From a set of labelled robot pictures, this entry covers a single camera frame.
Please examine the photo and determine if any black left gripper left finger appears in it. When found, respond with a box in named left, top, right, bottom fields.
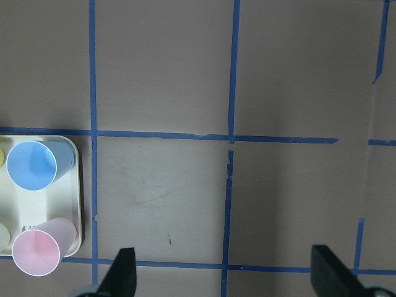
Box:
left=97, top=247, right=137, bottom=297

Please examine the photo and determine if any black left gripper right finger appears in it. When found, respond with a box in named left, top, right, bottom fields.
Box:
left=311, top=245, right=366, bottom=296

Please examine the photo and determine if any pink plastic cup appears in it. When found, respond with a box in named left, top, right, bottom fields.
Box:
left=11, top=217, right=77, bottom=277

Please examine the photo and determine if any pale cream plastic cup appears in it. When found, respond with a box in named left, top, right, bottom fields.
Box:
left=0, top=223, right=11, bottom=252

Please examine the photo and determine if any blue plastic cup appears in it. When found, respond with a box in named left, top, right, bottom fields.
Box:
left=6, top=140, right=76, bottom=191

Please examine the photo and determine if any yellow plastic cup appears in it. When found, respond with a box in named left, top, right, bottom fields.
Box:
left=0, top=147, right=5, bottom=167

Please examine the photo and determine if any white plastic tray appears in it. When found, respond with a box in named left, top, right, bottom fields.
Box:
left=1, top=134, right=85, bottom=259

